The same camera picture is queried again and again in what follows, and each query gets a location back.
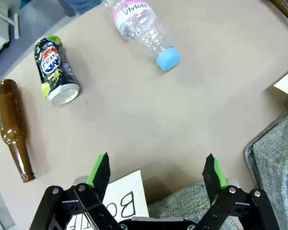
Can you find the white desk with metal legs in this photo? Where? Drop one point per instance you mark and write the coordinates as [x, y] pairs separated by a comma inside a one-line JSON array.
[[4, 26]]

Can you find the grey fabric bottle basket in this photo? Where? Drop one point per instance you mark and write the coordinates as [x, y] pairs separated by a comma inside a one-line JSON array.
[[182, 203]]

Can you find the grey fabric plastic basket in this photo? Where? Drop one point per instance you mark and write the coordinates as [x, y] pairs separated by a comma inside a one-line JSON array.
[[273, 148]]

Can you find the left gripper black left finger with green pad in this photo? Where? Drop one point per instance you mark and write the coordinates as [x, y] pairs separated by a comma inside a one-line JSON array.
[[99, 172]]

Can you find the person in denim clothes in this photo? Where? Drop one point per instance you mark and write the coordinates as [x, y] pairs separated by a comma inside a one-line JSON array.
[[84, 6]]

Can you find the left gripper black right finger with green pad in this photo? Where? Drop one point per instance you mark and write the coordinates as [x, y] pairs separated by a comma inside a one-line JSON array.
[[213, 175]]

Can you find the pink label plastic bottle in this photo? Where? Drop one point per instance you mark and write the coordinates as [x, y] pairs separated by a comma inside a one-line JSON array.
[[139, 26]]

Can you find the crushed black Pepsi can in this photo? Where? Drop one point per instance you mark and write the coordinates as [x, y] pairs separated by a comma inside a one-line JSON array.
[[52, 67]]

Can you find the white BOTTLE label card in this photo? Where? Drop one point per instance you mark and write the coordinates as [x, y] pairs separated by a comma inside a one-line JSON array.
[[128, 189]]

